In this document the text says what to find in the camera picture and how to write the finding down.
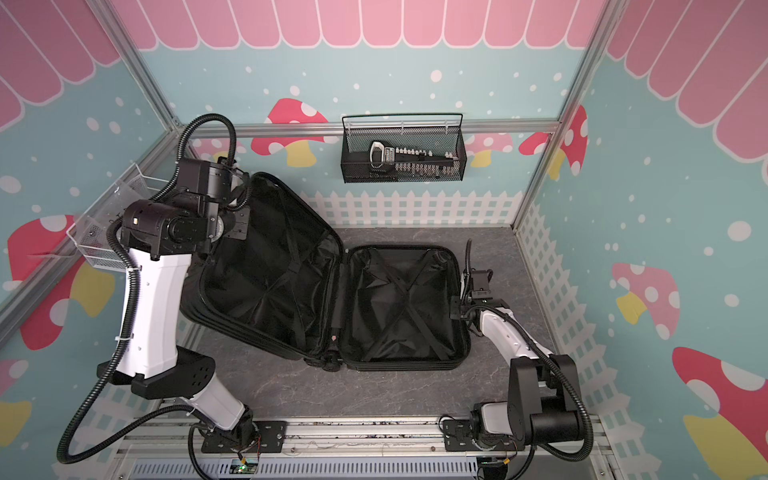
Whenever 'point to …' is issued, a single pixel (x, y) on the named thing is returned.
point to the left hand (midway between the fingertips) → (229, 219)
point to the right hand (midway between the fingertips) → (458, 305)
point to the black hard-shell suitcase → (286, 285)
